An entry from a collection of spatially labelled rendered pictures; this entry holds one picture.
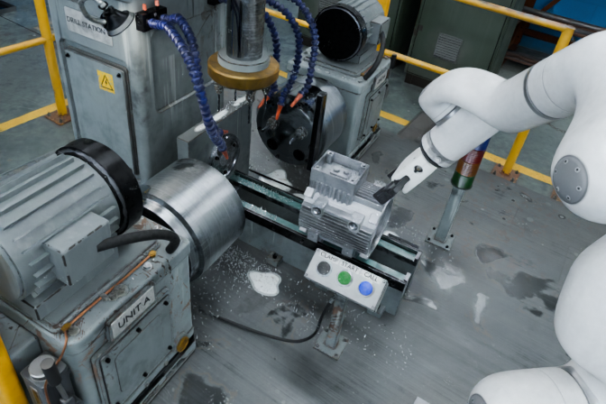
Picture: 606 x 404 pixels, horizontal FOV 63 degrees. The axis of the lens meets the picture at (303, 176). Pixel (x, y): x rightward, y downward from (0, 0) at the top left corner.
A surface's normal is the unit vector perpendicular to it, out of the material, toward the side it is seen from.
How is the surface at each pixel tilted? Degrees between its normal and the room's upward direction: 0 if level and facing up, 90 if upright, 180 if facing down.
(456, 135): 85
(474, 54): 90
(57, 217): 49
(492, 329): 0
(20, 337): 0
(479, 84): 32
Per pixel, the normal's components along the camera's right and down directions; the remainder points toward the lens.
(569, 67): -0.98, -0.10
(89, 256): 0.87, 0.36
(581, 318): -0.86, 0.21
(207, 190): 0.51, -0.53
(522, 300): 0.11, -0.79
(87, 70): -0.48, 0.48
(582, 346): -0.71, 0.44
